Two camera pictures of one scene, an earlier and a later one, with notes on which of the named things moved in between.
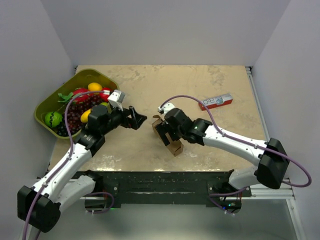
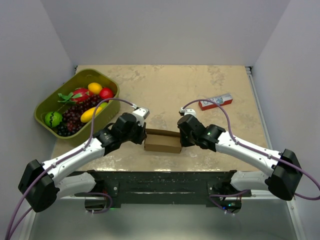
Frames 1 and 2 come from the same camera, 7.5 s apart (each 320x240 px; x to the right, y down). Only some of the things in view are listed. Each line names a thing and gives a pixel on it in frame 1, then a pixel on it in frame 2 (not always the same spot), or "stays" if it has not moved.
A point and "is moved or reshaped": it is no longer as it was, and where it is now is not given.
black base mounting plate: x=125 y=187 stays
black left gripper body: x=118 y=118 → x=136 y=134
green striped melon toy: x=53 y=119 stays
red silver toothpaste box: x=216 y=101 stays
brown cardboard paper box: x=176 y=147 is moved or reshaped
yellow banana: x=84 y=117 stays
